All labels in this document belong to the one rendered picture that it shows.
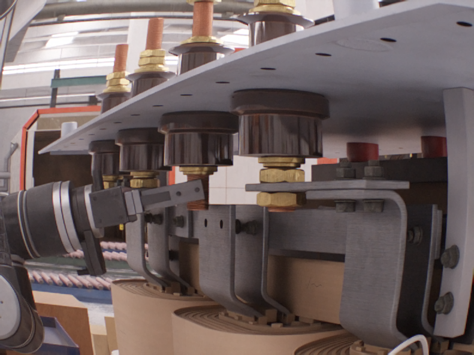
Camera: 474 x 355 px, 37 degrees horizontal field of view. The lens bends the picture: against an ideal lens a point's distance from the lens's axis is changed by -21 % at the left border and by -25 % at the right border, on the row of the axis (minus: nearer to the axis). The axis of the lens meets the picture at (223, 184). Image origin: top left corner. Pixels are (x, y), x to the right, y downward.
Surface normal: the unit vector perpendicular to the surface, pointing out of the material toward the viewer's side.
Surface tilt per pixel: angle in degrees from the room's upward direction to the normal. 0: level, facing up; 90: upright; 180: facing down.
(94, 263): 112
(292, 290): 90
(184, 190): 90
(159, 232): 90
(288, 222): 90
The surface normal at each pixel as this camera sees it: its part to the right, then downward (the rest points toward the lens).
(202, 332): -0.92, -0.01
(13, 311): 0.23, -0.27
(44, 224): 0.03, 0.13
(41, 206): -0.08, -0.43
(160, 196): 0.49, -0.11
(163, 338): -0.47, -0.02
